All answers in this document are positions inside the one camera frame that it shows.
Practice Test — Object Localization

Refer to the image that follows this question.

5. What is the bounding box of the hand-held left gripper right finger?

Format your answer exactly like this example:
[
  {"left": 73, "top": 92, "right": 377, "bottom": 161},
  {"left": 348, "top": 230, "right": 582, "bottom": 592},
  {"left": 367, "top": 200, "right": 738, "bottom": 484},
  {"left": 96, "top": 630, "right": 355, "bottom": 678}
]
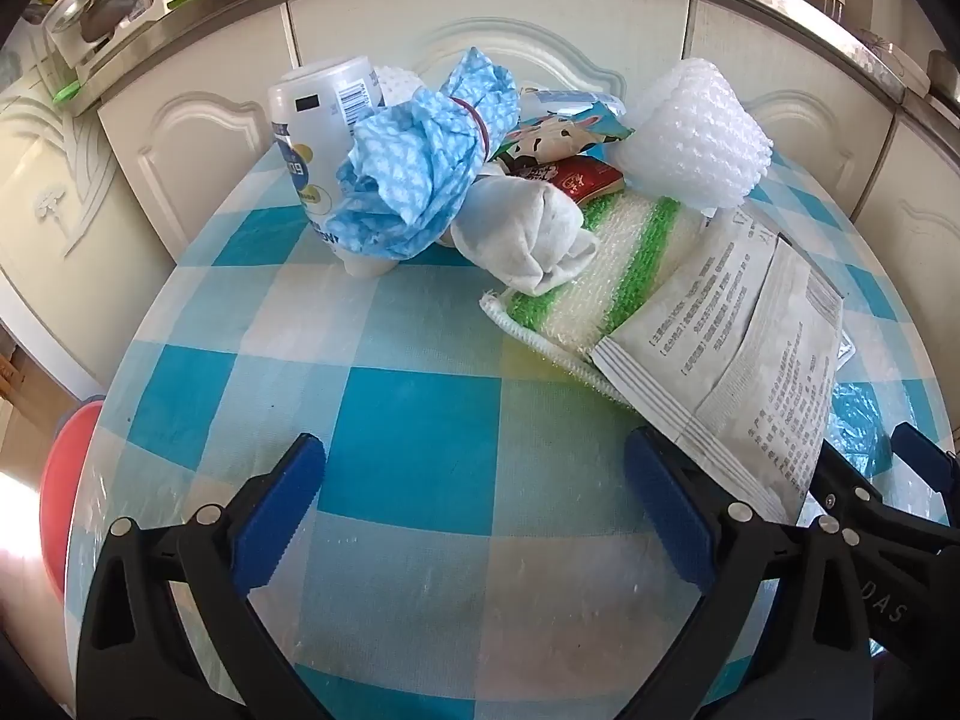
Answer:
[{"left": 624, "top": 426, "right": 875, "bottom": 720}]

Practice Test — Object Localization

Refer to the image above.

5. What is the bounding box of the cream flower relief panel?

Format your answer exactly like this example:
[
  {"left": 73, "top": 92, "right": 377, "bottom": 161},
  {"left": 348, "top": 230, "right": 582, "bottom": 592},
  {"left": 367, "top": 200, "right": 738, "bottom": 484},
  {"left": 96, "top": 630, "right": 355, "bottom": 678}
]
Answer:
[{"left": 0, "top": 75, "right": 177, "bottom": 402}]

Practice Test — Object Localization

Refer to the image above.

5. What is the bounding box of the blue plastic bag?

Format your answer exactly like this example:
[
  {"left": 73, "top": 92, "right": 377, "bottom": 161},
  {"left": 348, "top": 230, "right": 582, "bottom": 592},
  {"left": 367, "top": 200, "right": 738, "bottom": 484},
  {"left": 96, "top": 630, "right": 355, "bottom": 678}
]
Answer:
[{"left": 829, "top": 381, "right": 897, "bottom": 477}]

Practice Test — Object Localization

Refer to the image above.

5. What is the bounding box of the cow print snack packet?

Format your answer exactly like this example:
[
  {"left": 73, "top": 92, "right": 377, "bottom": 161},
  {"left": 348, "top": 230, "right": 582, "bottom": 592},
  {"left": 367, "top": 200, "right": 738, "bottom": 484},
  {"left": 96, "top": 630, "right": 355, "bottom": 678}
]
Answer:
[{"left": 495, "top": 101, "right": 637, "bottom": 182}]

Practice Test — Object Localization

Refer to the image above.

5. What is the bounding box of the pale blue plastic wrapper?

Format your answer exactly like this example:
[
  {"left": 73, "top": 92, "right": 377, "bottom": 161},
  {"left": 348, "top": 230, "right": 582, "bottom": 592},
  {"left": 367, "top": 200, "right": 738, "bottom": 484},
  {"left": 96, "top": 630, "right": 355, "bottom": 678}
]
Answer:
[{"left": 520, "top": 85, "right": 627, "bottom": 121}]

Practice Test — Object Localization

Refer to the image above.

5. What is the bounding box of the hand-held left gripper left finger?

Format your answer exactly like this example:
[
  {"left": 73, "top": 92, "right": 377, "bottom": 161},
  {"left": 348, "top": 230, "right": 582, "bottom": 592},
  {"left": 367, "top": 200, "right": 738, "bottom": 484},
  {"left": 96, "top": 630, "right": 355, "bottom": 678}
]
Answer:
[{"left": 75, "top": 431, "right": 353, "bottom": 720}]

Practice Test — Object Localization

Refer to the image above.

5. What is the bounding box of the green striped scrub cloth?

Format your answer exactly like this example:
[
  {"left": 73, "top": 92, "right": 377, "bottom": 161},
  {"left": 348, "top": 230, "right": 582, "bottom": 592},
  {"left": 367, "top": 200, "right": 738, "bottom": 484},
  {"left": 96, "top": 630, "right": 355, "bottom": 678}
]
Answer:
[{"left": 480, "top": 193, "right": 710, "bottom": 395}]

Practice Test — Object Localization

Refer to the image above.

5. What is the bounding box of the white patterned bowl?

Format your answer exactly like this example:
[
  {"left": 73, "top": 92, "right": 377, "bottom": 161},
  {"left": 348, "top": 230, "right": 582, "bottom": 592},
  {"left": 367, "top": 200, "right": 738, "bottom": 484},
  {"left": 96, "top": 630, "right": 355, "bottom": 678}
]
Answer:
[{"left": 855, "top": 28, "right": 905, "bottom": 65}]

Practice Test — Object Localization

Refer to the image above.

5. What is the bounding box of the blue checked tablecloth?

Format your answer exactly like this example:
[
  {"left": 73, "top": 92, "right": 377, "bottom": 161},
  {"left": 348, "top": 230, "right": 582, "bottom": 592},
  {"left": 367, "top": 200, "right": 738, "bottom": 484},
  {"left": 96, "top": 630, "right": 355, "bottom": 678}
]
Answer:
[{"left": 64, "top": 142, "right": 957, "bottom": 720}]

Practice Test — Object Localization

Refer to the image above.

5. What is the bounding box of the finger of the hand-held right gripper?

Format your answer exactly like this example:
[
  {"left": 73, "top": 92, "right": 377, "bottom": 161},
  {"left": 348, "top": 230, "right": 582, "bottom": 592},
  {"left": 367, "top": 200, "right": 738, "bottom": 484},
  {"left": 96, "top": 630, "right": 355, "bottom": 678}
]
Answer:
[
  {"left": 806, "top": 439, "right": 887, "bottom": 531},
  {"left": 891, "top": 422, "right": 960, "bottom": 526}
]

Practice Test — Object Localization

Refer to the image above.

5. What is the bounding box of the grey printed packet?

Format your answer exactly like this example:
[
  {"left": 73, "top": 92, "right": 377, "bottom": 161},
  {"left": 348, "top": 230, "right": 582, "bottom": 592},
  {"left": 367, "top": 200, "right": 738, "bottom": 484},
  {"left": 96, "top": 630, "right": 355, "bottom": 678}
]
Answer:
[{"left": 591, "top": 210, "right": 847, "bottom": 526}]

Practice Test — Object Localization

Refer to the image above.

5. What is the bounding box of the white plastic bottle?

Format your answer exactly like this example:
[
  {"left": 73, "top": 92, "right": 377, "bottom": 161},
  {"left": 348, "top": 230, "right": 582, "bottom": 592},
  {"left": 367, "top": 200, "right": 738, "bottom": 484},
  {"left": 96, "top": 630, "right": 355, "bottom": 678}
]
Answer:
[{"left": 268, "top": 55, "right": 395, "bottom": 280}]

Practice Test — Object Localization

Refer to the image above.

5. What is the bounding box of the red snack packet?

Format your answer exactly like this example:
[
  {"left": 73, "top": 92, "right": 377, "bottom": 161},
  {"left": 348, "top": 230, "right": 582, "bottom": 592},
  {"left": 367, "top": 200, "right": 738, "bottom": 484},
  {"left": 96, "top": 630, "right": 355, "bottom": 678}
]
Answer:
[{"left": 551, "top": 157, "right": 626, "bottom": 205}]

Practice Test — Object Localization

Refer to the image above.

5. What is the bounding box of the blue checked cleaning cloth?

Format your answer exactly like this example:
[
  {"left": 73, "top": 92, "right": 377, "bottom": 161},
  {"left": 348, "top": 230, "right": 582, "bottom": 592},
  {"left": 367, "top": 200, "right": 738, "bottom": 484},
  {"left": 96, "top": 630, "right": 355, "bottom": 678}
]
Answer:
[{"left": 334, "top": 46, "right": 522, "bottom": 260}]

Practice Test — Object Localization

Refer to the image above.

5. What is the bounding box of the white tissue wad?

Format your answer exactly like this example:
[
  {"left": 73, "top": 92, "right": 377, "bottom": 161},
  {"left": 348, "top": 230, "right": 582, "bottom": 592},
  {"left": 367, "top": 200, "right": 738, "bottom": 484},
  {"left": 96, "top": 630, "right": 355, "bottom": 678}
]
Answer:
[{"left": 450, "top": 172, "right": 601, "bottom": 297}]

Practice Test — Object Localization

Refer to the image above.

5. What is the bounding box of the red round bin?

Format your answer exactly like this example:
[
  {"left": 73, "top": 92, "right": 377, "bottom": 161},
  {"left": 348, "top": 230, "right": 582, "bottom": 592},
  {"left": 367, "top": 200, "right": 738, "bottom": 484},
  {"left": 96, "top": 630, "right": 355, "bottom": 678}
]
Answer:
[{"left": 39, "top": 397, "right": 106, "bottom": 605}]

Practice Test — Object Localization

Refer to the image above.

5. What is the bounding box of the white bubble wrap roll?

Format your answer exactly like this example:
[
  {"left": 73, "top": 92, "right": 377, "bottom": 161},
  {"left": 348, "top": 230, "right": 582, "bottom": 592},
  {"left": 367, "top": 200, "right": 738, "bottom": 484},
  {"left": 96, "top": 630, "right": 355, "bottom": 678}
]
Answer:
[{"left": 611, "top": 58, "right": 773, "bottom": 211}]

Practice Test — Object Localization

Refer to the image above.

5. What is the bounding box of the white cabinet door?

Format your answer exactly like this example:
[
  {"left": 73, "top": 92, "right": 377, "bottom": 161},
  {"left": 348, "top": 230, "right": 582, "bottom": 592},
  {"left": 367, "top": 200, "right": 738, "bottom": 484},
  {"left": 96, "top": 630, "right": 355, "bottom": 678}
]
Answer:
[
  {"left": 684, "top": 0, "right": 905, "bottom": 222},
  {"left": 287, "top": 0, "right": 695, "bottom": 121},
  {"left": 96, "top": 4, "right": 295, "bottom": 260},
  {"left": 855, "top": 109, "right": 960, "bottom": 440}
]

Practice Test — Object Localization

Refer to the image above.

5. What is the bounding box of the steel bowl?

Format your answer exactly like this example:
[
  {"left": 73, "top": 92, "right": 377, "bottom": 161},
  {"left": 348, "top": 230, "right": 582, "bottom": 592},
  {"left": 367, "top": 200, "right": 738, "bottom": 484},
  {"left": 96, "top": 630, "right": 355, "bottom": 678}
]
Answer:
[{"left": 45, "top": 0, "right": 140, "bottom": 42}]

